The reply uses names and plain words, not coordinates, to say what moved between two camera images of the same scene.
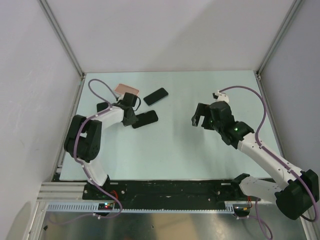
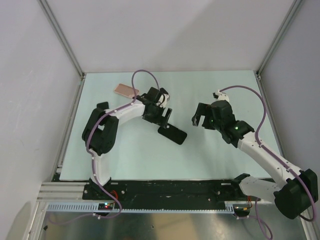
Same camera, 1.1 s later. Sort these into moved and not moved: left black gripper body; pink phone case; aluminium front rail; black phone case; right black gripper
Moved: black phone case; left black gripper body
Not moved: pink phone case; aluminium front rail; right black gripper
